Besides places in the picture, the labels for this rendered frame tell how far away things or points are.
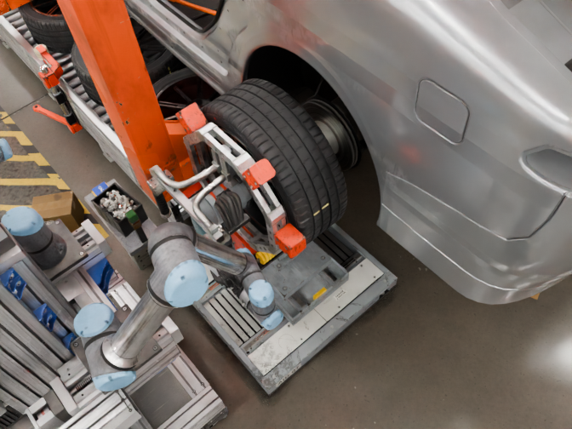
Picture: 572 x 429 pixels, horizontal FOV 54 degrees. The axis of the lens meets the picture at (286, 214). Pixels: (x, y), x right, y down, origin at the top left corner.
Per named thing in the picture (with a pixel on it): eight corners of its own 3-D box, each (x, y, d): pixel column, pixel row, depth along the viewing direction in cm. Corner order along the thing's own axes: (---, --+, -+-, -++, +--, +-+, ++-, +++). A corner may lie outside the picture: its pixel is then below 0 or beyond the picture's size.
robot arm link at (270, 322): (284, 309, 181) (286, 320, 188) (262, 287, 186) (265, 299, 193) (265, 324, 178) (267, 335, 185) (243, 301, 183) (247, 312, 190)
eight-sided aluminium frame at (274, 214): (292, 266, 226) (283, 182, 182) (279, 276, 224) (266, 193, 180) (212, 188, 252) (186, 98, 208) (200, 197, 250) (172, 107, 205)
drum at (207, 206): (255, 207, 219) (251, 185, 208) (211, 238, 212) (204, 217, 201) (233, 186, 226) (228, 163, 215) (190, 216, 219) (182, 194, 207)
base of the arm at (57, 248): (37, 277, 203) (25, 264, 195) (19, 251, 210) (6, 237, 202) (74, 253, 208) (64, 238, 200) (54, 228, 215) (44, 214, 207)
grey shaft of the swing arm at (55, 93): (83, 130, 353) (51, 68, 312) (76, 135, 351) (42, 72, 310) (77, 123, 357) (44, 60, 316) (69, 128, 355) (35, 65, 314)
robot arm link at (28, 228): (55, 243, 199) (39, 222, 188) (17, 260, 196) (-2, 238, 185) (48, 219, 205) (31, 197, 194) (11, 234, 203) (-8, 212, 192)
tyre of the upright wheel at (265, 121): (329, 241, 248) (368, 174, 188) (289, 272, 241) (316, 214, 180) (237, 134, 263) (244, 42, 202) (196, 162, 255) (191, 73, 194)
